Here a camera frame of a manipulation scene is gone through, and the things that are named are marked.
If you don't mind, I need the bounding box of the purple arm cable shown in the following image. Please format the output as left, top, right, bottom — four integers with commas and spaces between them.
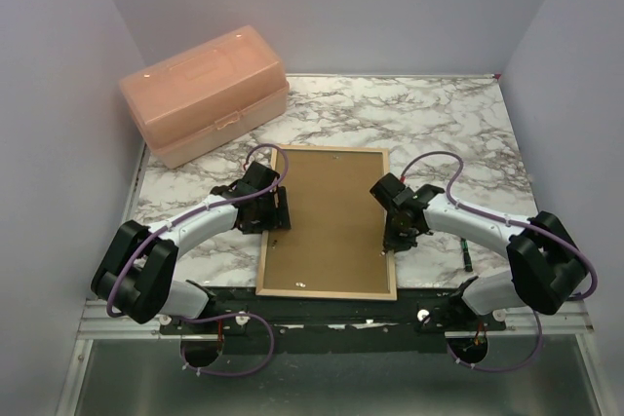
402, 151, 600, 372
105, 143, 291, 379

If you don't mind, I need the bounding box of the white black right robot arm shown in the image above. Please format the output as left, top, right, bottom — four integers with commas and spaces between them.
370, 173, 589, 330

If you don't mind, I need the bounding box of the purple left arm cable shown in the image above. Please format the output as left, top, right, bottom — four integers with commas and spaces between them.
105, 143, 291, 379

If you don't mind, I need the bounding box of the pink plastic storage box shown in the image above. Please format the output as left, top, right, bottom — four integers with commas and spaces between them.
119, 26, 290, 169

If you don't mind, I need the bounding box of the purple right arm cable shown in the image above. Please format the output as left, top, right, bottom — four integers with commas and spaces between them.
402, 151, 600, 372

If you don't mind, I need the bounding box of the aluminium front rail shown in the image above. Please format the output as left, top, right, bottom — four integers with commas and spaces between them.
77, 303, 167, 339

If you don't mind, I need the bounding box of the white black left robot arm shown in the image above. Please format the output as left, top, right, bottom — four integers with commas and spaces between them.
91, 162, 291, 333

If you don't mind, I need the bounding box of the green black screwdriver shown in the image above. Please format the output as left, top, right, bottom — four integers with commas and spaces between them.
460, 238, 473, 273

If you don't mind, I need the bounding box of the blue wooden picture frame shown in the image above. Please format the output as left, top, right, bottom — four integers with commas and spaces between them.
254, 145, 399, 301

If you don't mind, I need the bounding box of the brown backing board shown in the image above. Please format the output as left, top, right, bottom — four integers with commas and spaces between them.
262, 151, 391, 293

